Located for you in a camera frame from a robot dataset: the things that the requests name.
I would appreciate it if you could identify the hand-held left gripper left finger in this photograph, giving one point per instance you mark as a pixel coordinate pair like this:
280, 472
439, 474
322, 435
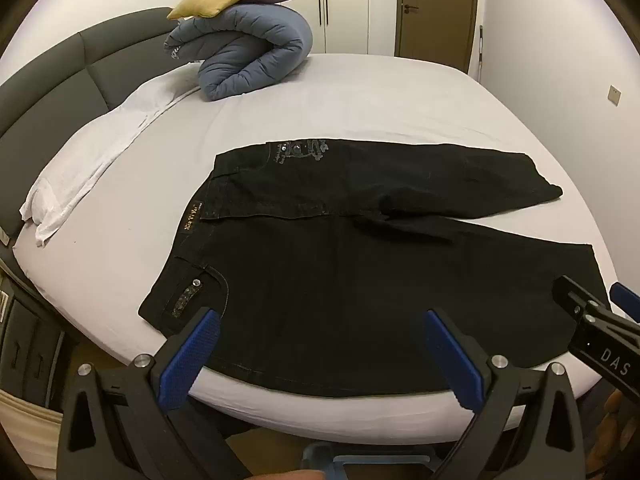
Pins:
190, 355

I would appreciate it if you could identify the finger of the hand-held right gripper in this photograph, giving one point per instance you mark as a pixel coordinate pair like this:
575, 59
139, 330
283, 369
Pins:
575, 295
626, 300

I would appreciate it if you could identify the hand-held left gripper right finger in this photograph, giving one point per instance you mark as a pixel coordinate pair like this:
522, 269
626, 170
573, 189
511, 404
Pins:
457, 355

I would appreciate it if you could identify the black pants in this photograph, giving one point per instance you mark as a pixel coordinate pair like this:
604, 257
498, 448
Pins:
350, 280

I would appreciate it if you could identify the person's right hand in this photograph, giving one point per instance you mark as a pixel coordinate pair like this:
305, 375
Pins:
612, 435

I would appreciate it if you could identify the dark bedside cabinet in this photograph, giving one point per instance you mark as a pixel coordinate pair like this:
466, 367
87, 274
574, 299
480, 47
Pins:
25, 345

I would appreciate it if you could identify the white crumpled bed sheet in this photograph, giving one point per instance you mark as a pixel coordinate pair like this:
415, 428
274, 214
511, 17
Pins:
115, 140

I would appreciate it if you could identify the bed with white sheet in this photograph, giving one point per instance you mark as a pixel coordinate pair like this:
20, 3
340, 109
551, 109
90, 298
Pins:
360, 100

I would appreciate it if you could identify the blue rolled duvet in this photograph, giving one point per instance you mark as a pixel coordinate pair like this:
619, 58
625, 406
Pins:
250, 55

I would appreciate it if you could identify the grey padded headboard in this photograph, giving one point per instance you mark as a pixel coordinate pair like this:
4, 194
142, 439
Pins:
55, 75

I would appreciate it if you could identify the brown door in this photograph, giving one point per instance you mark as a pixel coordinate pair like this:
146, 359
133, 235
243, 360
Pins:
440, 10

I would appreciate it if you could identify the white wardrobe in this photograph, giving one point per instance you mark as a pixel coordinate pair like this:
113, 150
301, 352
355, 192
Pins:
300, 5

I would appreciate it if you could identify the blue plastic frame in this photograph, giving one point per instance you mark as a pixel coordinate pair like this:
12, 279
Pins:
350, 462

